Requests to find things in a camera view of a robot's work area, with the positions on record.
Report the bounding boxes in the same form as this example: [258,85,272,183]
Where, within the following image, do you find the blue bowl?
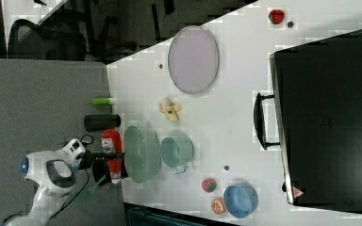
[223,182,258,218]

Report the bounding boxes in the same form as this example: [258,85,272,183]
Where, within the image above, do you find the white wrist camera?
[62,138,86,170]

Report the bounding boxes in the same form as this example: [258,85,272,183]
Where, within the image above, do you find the red strawberry toy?
[201,178,217,193]

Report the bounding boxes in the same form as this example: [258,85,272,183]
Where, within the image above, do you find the green spatula handle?
[74,177,106,203]

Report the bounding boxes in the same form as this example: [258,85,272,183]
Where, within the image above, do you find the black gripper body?
[78,151,99,170]

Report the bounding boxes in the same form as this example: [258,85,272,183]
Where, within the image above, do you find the lilac round plate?
[168,25,219,94]

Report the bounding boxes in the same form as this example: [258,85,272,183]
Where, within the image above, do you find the red tomato toy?
[268,9,285,24]

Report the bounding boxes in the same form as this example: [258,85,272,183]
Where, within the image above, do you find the orange slice toy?
[211,197,226,215]

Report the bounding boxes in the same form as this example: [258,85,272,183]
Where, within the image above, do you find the green perforated strainer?
[123,125,161,184]

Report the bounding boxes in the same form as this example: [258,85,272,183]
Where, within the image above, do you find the small black cup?
[84,114,122,132]

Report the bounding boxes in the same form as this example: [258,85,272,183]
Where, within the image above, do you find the red ketchup bottle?
[102,129,123,185]

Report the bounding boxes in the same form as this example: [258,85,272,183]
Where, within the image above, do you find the green pear toy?
[91,98,115,105]

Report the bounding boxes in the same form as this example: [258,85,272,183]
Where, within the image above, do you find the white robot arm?
[0,150,124,226]

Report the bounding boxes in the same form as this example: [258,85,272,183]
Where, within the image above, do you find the green mug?
[159,135,194,174]

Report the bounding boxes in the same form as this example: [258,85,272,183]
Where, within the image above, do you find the black office chair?
[8,19,87,61]

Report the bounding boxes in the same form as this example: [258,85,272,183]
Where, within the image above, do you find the yellow banana peel toy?
[158,98,182,122]

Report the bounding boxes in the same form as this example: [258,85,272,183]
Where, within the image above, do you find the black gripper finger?
[97,153,125,161]

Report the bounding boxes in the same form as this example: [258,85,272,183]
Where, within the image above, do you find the black toaster oven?
[269,29,362,214]

